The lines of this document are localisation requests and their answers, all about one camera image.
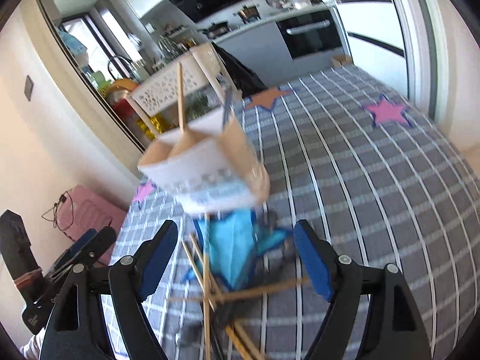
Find dark metal spoon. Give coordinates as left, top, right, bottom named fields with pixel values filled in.
left=255, top=210, right=296, bottom=271

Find blue striped chopstick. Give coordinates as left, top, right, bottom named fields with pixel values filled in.
left=222, top=88, right=233, bottom=129

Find long wooden chopstick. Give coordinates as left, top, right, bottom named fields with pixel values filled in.
left=177, top=63, right=186, bottom=134

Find person's left hand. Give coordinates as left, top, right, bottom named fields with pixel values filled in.
left=19, top=328, right=46, bottom=360

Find pink stacked plastic stools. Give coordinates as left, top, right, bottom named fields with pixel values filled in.
left=61, top=184, right=129, bottom=267

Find white plastic utensil holder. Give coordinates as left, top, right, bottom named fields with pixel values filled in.
left=137, top=107, right=270, bottom=215

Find grey checked tablecloth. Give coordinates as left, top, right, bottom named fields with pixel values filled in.
left=111, top=67, right=479, bottom=359

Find white perforated storage cart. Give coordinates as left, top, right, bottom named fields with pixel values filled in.
left=127, top=42, right=242, bottom=137

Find black wok on stove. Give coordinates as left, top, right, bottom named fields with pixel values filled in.
left=199, top=21, right=230, bottom=39

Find cooking pot on stove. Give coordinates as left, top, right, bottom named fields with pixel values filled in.
left=236, top=5, right=261, bottom=24

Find cardboard box on floor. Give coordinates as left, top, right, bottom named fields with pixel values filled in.
left=331, top=55, right=353, bottom=69

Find black built-in oven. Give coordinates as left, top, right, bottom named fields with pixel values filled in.
left=277, top=10, right=343, bottom=59

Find white refrigerator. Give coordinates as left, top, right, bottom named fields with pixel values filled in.
left=333, top=0, right=410, bottom=98

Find black cable on stool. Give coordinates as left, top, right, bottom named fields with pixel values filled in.
left=40, top=190, right=74, bottom=232

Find grey wall switch plate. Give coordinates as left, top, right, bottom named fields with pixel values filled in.
left=24, top=75, right=34, bottom=102

